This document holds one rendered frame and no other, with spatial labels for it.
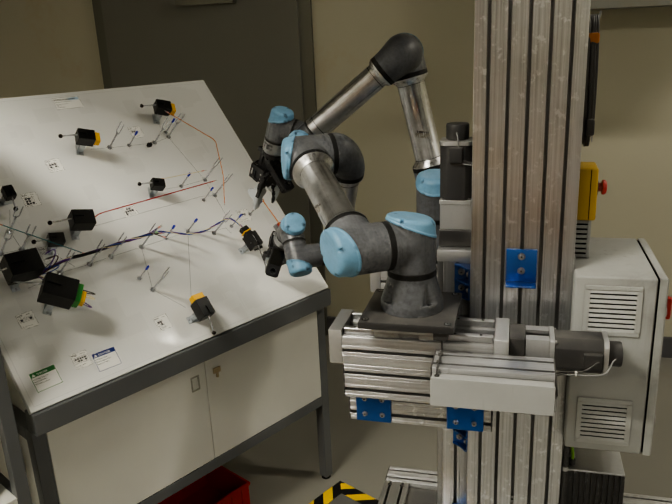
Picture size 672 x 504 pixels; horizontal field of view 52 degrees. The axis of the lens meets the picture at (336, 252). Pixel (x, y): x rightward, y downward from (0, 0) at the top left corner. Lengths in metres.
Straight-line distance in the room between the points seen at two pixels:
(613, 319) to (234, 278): 1.30
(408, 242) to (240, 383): 1.13
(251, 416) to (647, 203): 2.43
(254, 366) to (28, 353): 0.81
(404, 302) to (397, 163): 2.41
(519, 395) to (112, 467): 1.29
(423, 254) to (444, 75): 2.37
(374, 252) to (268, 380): 1.17
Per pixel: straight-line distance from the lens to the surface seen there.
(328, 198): 1.68
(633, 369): 1.83
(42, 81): 4.83
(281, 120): 2.21
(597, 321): 1.76
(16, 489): 2.11
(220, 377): 2.43
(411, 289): 1.60
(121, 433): 2.27
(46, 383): 2.09
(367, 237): 1.54
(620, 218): 4.01
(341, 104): 2.05
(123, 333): 2.21
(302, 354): 2.69
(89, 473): 2.26
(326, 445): 2.98
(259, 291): 2.48
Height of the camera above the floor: 1.79
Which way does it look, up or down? 17 degrees down
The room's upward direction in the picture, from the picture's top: 3 degrees counter-clockwise
